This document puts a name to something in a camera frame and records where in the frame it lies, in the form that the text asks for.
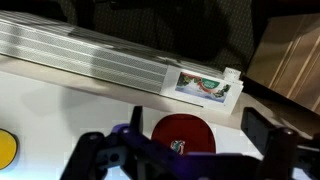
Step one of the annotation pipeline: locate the wooden cabinet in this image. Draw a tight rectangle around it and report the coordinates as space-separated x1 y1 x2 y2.
245 13 320 116

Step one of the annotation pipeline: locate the black and yellow baseball cap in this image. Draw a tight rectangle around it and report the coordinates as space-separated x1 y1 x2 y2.
0 128 19 171

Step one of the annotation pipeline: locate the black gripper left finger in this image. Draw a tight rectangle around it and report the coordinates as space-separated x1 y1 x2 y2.
60 105 174 180

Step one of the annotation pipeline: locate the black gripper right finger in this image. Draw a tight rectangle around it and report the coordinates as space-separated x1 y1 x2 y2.
241 107 320 180

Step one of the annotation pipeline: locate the long white perforated panel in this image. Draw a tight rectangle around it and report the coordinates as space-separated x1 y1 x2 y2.
0 9 231 98

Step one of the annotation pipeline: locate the red baseball cap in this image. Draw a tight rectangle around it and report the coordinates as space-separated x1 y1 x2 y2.
150 113 217 156

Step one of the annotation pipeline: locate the white box with picture label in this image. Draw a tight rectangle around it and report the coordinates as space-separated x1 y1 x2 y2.
159 64 245 116

